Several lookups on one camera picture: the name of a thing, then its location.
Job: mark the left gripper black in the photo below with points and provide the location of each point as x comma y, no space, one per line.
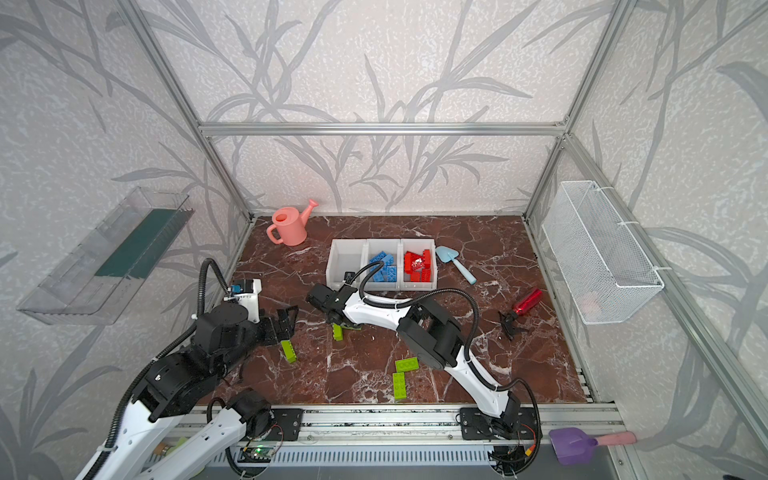
271,327

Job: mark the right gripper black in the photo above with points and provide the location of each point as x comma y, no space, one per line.
339,316

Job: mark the green lego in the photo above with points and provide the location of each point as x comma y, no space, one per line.
288,351
407,365
399,386
337,332

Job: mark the green lego bottom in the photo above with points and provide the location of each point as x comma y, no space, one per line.
399,386

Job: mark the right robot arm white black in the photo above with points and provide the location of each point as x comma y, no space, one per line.
433,334

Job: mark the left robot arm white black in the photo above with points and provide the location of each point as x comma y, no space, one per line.
164,392

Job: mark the white three-compartment bin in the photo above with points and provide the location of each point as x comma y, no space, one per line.
350,260

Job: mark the pink watering can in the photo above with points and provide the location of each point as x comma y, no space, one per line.
288,225

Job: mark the light blue toy shovel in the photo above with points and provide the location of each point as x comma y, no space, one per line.
449,255

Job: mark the circuit board with led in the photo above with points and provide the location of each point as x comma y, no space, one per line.
260,454

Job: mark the red tool right side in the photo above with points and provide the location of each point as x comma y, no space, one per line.
508,320

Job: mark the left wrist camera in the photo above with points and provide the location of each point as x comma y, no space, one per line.
246,292

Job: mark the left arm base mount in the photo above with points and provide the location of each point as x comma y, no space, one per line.
284,425

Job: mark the clear plastic wall shelf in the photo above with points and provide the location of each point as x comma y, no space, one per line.
95,282

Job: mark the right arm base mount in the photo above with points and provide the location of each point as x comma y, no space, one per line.
478,426

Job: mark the white wire mesh basket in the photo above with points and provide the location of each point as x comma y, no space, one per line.
607,272

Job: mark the purple scoop pink handle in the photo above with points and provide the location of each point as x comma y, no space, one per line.
572,446

